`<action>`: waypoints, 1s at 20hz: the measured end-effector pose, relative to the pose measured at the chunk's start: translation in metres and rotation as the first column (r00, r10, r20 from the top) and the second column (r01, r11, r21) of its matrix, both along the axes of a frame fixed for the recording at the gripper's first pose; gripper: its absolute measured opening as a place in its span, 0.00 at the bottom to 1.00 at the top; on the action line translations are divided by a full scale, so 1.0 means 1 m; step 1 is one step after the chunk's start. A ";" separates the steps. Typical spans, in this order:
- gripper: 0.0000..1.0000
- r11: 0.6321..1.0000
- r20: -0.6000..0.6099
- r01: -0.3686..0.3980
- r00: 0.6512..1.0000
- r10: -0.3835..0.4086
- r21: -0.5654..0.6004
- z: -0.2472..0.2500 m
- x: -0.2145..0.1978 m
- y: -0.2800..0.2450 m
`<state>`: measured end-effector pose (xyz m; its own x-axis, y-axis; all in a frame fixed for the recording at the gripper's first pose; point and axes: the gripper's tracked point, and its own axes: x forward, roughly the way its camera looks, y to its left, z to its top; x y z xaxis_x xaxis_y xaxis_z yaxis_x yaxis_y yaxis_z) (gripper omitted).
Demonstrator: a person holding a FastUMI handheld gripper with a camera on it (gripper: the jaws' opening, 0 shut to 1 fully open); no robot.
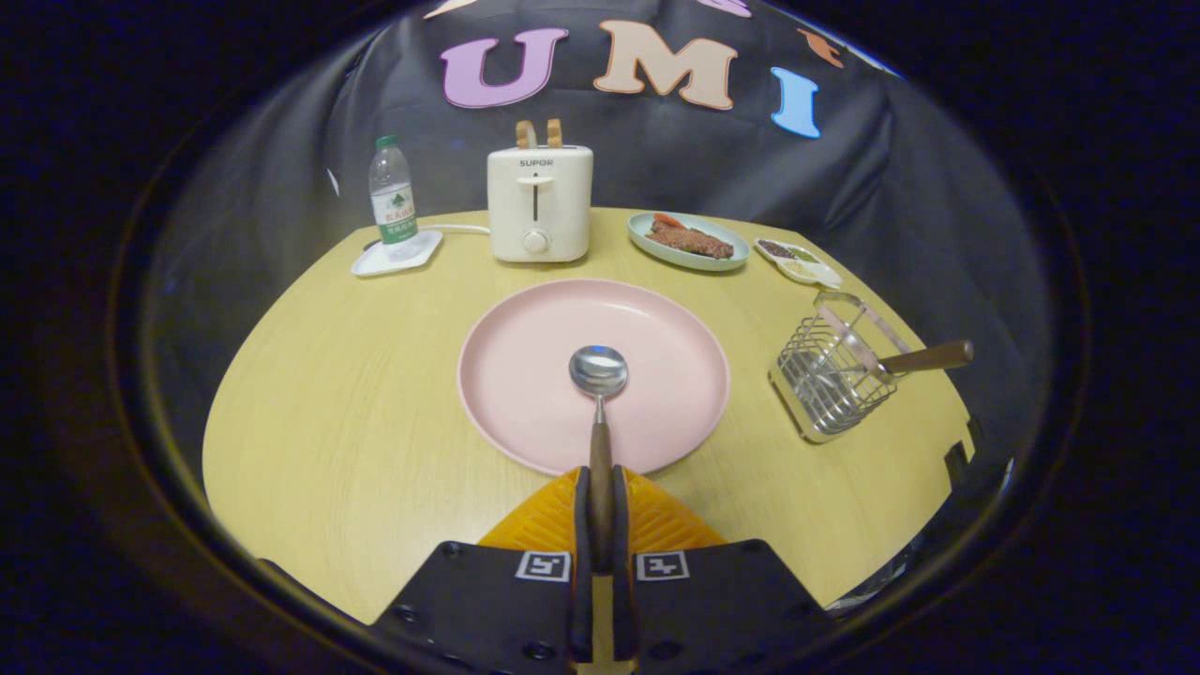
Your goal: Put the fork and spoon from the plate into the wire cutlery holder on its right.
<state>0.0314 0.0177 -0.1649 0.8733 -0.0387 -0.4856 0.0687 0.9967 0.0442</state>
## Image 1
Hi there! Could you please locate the white divided condiment dish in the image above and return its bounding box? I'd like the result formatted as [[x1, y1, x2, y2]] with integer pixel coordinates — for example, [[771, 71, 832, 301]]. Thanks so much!
[[754, 238, 843, 289]]

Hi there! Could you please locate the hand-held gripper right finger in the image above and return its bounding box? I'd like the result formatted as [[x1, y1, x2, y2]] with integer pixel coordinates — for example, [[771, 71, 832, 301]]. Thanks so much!
[[611, 466, 835, 675]]

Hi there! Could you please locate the wooden-handled utensil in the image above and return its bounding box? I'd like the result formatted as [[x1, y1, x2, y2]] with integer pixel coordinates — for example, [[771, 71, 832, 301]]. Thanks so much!
[[818, 305, 975, 380]]

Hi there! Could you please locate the black backdrop cloth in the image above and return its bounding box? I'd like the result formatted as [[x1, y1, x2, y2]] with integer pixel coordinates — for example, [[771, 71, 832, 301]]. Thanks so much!
[[150, 0, 1056, 488]]

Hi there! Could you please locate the large pink plate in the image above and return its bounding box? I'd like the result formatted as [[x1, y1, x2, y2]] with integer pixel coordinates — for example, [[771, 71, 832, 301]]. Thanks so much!
[[457, 277, 731, 477]]

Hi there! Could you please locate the cream white toaster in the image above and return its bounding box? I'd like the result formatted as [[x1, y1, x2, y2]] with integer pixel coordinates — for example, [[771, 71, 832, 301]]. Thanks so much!
[[487, 144, 594, 263]]

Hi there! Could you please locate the light green oval plate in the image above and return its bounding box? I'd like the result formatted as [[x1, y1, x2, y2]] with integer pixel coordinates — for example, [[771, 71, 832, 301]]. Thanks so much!
[[627, 211, 751, 273]]

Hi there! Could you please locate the clear plastic water bottle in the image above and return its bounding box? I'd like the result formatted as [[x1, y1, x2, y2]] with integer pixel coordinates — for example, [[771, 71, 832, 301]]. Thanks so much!
[[368, 134, 422, 262]]

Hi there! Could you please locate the wooden-handled metal spoon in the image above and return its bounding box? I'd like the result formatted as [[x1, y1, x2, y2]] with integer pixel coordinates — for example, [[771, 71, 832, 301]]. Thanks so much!
[[569, 345, 630, 574]]

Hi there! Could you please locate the brown grilled steak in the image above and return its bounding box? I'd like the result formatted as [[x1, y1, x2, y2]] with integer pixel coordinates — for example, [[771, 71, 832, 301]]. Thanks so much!
[[645, 220, 735, 261]]

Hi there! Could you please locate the small white square dish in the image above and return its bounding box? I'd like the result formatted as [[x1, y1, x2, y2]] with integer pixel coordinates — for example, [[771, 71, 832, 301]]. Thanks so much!
[[351, 230, 444, 278]]

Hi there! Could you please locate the metal wire utensil basket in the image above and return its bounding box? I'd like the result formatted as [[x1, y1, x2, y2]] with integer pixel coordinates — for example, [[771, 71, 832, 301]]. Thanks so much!
[[769, 291, 912, 444]]

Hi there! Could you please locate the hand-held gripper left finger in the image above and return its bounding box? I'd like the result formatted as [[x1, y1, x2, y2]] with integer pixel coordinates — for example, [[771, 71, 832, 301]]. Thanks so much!
[[371, 466, 595, 675]]

